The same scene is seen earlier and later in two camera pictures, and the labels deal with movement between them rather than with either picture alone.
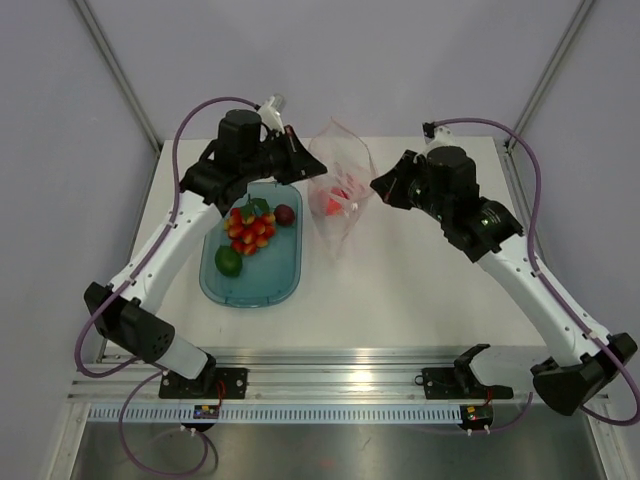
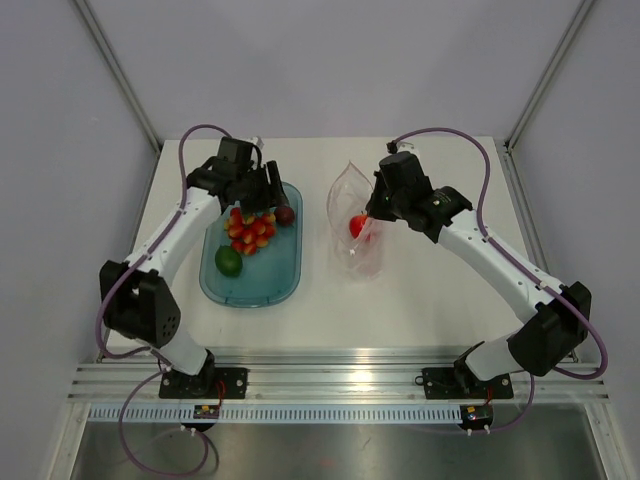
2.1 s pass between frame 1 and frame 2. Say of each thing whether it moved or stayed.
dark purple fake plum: stayed
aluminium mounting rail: stayed
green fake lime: stayed
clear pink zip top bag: moved
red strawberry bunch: stayed
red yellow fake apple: moved
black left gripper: moved
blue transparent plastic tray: stayed
